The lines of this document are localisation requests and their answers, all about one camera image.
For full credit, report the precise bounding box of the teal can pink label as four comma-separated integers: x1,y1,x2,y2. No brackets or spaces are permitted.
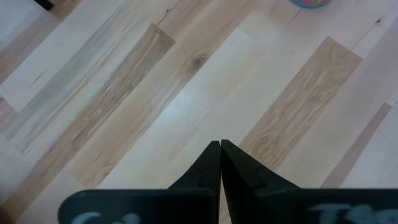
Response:
289,0,331,9

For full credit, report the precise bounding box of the black shelf leg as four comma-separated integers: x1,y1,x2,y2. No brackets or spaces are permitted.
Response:
33,0,55,11

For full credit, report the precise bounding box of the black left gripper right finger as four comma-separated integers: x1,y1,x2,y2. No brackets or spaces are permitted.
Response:
220,139,301,224

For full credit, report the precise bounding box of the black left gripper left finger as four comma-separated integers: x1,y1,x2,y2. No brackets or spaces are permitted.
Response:
167,140,222,224

